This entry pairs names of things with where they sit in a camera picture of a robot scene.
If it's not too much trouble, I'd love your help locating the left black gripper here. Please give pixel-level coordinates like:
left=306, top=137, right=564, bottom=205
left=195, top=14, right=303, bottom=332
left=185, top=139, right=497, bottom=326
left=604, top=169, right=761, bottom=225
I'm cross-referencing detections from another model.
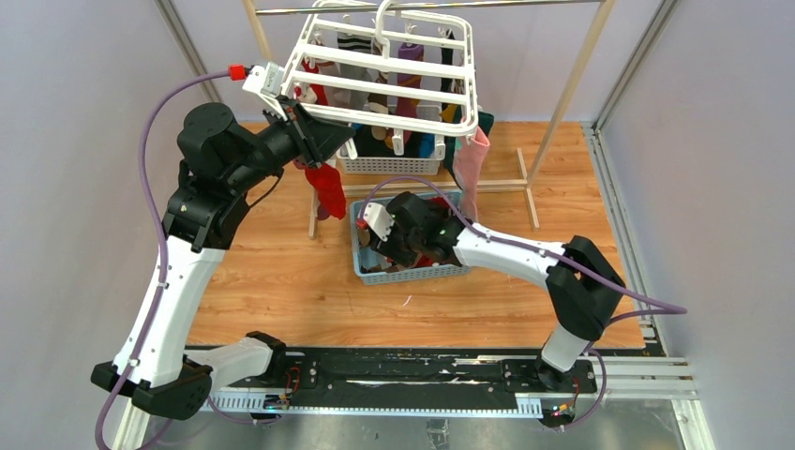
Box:
left=226, top=95, right=355, bottom=194

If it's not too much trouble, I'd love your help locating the red santa sock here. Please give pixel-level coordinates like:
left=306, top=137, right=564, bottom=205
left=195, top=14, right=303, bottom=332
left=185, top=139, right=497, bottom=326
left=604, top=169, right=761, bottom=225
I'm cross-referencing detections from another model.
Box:
left=293, top=161, right=347, bottom=220

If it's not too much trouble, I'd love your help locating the white clip sock hanger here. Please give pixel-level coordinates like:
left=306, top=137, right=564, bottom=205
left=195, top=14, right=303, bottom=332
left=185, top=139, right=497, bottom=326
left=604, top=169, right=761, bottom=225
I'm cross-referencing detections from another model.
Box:
left=281, top=1, right=479, bottom=154

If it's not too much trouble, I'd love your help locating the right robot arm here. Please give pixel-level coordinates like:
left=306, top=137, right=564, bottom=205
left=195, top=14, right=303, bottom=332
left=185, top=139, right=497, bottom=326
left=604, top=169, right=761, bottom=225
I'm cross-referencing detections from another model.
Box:
left=356, top=192, right=625, bottom=391

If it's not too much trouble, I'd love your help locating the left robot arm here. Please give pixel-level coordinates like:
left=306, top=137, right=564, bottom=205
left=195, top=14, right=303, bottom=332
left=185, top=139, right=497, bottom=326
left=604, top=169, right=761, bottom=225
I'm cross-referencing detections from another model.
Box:
left=91, top=97, right=354, bottom=421

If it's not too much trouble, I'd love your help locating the pile of socks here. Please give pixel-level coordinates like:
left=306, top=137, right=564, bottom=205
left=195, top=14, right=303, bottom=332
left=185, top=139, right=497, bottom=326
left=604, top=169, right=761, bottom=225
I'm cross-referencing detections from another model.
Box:
left=355, top=191, right=464, bottom=269

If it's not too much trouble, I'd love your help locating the brown striped sock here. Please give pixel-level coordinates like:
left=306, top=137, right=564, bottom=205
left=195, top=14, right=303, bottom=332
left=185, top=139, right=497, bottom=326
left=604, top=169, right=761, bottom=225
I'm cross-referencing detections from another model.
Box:
left=335, top=31, right=374, bottom=110

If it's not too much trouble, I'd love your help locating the white plastic basket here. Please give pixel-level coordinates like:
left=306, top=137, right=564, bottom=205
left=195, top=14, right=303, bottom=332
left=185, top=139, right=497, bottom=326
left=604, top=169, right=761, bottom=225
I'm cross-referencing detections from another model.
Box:
left=336, top=147, right=445, bottom=175

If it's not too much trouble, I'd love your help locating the blue plastic basket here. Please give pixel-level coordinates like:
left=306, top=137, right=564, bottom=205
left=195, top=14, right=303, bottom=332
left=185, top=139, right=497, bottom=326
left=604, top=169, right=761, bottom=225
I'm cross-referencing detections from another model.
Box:
left=349, top=190, right=471, bottom=285

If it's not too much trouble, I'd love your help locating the pink patterned sock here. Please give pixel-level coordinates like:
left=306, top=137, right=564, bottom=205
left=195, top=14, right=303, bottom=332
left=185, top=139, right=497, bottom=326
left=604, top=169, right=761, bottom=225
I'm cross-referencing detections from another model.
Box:
left=452, top=127, right=490, bottom=221

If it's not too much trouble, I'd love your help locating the dark green sock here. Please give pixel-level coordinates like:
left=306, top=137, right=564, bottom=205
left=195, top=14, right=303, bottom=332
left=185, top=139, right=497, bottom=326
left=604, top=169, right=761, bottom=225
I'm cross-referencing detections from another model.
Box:
left=442, top=111, right=494, bottom=189

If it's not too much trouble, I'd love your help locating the wooden clothes rack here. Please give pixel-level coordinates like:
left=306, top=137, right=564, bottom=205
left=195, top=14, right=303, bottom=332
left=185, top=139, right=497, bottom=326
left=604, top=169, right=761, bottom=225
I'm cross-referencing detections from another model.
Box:
left=238, top=0, right=617, bottom=240

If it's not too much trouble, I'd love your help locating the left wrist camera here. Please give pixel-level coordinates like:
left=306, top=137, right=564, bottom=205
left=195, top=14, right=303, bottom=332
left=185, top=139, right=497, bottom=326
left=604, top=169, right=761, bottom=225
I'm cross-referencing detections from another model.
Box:
left=242, top=61, right=285, bottom=100

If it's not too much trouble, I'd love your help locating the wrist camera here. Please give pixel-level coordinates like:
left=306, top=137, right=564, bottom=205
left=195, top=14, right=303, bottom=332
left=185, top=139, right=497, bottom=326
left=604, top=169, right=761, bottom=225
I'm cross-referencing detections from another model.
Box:
left=242, top=61, right=285, bottom=100
left=361, top=202, right=395, bottom=242

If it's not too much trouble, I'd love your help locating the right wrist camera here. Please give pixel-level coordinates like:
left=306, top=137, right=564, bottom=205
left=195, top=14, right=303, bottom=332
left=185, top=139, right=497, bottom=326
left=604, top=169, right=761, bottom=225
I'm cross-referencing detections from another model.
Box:
left=361, top=202, right=395, bottom=242

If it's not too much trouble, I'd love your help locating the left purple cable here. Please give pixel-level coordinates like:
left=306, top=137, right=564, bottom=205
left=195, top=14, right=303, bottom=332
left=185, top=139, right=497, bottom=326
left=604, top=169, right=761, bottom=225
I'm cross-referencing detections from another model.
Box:
left=94, top=64, right=247, bottom=450

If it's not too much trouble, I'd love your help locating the purple cable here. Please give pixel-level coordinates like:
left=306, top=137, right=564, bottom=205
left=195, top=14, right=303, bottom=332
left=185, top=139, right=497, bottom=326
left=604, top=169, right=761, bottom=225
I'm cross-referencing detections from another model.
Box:
left=94, top=64, right=247, bottom=450
left=354, top=175, right=688, bottom=429

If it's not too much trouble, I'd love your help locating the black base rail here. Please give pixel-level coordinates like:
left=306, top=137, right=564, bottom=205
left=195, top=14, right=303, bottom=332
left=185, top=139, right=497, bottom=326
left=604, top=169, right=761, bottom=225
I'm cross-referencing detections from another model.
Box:
left=261, top=346, right=597, bottom=418

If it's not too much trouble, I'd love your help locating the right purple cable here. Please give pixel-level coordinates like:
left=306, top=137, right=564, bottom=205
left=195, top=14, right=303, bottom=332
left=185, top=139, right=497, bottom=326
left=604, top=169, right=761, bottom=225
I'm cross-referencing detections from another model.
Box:
left=354, top=175, right=688, bottom=429

